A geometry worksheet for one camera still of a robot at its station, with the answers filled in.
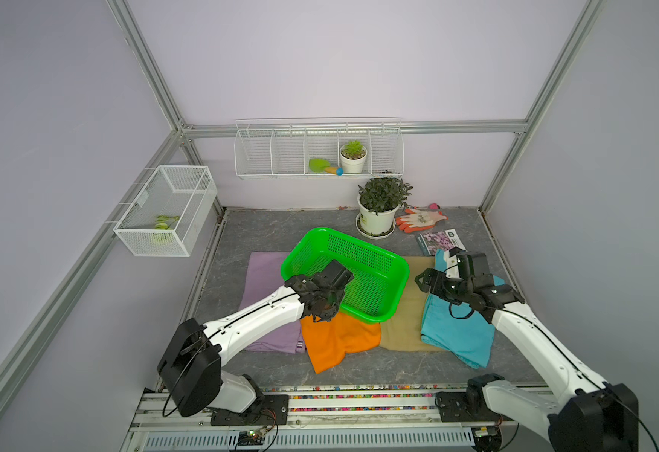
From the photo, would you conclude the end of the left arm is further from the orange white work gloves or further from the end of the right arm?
the orange white work gloves

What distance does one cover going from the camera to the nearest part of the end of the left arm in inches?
22.5

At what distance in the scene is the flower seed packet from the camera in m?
1.10
